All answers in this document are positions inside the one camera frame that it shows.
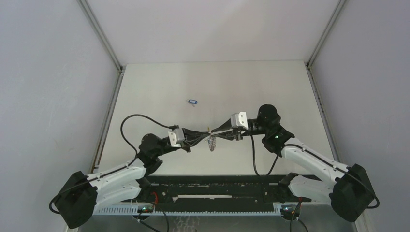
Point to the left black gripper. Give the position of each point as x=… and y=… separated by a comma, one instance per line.
x=191, y=137

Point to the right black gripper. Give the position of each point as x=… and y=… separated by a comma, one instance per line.
x=234, y=133

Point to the metal keyring with yellow tip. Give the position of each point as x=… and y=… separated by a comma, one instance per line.
x=211, y=141

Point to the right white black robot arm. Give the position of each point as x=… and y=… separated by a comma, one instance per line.
x=347, y=189

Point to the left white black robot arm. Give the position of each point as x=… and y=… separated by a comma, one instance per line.
x=83, y=195

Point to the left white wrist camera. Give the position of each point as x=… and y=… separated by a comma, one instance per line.
x=176, y=137

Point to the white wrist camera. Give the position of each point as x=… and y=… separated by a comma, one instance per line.
x=176, y=137
x=239, y=120

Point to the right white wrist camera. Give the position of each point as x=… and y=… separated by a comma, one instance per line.
x=239, y=120

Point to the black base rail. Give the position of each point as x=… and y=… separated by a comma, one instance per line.
x=216, y=193

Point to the white slotted cable duct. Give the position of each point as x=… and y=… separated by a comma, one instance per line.
x=148, y=210

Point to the right aluminium frame post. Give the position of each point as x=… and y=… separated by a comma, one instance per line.
x=329, y=26

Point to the aluminium frame post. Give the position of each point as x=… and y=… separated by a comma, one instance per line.
x=329, y=26
x=99, y=32

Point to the left aluminium frame post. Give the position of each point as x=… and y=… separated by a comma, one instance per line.
x=99, y=32

